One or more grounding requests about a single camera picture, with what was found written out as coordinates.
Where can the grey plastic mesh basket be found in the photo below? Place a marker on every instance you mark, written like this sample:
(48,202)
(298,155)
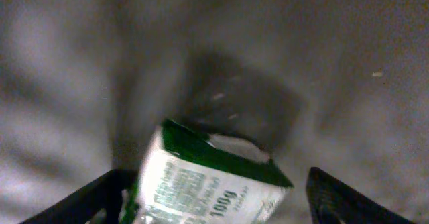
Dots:
(337,84)

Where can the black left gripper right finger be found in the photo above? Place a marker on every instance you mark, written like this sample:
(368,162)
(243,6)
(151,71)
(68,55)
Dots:
(333,202)

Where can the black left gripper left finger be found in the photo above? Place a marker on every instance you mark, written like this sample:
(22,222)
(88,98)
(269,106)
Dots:
(79,207)

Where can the green white soap box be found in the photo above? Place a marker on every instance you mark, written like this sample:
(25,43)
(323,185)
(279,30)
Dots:
(193,177)

